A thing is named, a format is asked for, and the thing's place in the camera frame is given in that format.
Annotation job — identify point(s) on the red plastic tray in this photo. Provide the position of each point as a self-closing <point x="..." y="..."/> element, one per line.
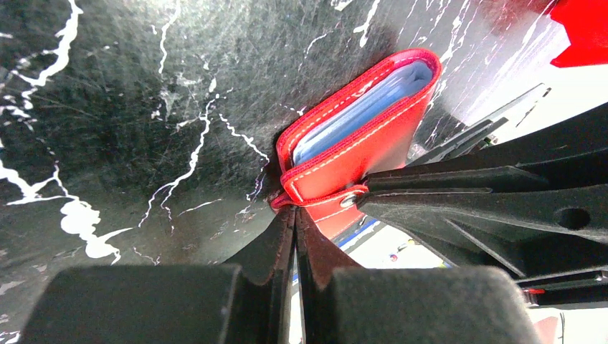
<point x="585" y="22"/>

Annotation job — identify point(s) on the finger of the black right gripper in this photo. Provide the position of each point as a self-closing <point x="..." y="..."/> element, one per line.
<point x="569" y="154"/>
<point x="531" y="235"/>

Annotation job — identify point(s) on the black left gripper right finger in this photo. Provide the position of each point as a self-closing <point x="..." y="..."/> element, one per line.
<point x="344" y="302"/>

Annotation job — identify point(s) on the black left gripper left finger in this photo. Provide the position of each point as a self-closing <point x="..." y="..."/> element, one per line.
<point x="245" y="299"/>

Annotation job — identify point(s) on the red card holder wallet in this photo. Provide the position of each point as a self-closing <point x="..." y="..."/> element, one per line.
<point x="365" y="127"/>

